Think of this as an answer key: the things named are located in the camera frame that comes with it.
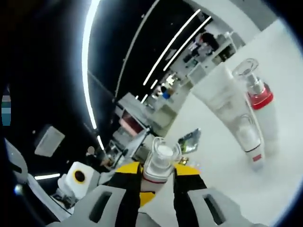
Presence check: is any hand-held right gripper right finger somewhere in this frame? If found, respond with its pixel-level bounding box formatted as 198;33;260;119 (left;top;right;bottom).
173;163;247;227

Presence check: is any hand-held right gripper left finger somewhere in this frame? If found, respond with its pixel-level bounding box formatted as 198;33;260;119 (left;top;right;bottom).
53;161;144;227

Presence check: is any green silver skincare pouch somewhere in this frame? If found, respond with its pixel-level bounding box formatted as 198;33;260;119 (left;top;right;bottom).
177;128;202;154

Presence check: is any white skincare tube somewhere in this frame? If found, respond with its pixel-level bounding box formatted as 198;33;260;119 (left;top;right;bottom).
191;65;259;154

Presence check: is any white pump skincare bottle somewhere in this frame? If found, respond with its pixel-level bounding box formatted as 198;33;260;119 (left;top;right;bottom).
232;58;283;158

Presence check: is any short ceiling light strip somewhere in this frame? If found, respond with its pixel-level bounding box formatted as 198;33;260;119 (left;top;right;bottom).
34;173;61;181

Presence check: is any ceiling air conditioner unit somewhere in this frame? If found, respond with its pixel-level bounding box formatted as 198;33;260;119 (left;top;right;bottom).
34;124;66;157

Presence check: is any grey laptop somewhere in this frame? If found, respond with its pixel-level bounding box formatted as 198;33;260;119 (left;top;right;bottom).
115;92;155;139

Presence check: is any long ceiling light strip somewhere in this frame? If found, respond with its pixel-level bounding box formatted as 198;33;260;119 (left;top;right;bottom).
143;9;202;86
81;0;102;130
163;16;213;71

